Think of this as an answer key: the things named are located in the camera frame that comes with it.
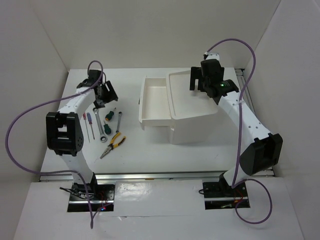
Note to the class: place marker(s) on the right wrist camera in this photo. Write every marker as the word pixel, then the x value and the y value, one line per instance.
pixel 211 56

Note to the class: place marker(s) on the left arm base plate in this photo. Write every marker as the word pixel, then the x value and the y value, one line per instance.
pixel 102 199

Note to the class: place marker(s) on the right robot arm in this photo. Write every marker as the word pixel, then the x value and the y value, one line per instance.
pixel 258 148

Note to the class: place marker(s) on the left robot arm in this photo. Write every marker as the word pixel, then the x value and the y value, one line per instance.
pixel 64 133

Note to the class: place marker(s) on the purple precision screwdriver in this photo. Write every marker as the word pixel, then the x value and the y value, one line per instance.
pixel 89 118

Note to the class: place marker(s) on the white drawer cabinet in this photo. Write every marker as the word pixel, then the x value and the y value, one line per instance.
pixel 192 111

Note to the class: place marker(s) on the front aluminium rail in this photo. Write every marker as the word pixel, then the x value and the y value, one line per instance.
pixel 149 176

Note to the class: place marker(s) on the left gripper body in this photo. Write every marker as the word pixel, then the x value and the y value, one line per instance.
pixel 107 96

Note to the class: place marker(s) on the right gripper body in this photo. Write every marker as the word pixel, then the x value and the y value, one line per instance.
pixel 204 82

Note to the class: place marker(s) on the small ratchet wrench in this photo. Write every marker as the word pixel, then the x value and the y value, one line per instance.
pixel 119 121

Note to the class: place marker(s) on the yellow black pliers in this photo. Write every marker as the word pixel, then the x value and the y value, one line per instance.
pixel 112 145

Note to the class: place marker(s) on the green stubby phillips screwdriver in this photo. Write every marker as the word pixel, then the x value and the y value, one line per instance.
pixel 109 116

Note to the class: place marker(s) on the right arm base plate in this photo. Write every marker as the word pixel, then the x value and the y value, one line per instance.
pixel 215 198

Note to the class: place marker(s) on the large ratchet wrench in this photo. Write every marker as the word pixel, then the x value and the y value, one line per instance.
pixel 102 137

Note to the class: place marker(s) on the red precision screwdriver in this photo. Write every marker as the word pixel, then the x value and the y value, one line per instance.
pixel 86 126

